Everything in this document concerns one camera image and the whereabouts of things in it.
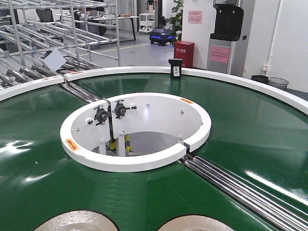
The blue mobile robot base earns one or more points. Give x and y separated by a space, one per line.
161 35

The green potted plant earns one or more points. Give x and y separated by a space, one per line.
176 19

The steel conveyor rollers right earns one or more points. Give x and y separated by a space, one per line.
272 212

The black waste bin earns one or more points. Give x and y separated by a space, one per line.
260 78

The white outer rim guard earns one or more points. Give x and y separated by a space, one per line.
281 95

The white inner ring guard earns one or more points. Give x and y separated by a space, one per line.
135 132

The wire mesh waste basket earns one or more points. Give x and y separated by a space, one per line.
279 83

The black and grey water dispenser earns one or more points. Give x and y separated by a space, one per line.
227 31

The beige plate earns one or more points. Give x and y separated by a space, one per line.
79 220
194 223

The white utility cart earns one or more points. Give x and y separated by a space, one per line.
146 22

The black sensor box on rim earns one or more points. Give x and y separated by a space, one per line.
175 67

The white box on rack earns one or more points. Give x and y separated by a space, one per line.
52 59

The metal roller rack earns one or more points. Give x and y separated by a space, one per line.
33 37

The red fire extinguisher cabinet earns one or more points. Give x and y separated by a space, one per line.
184 50

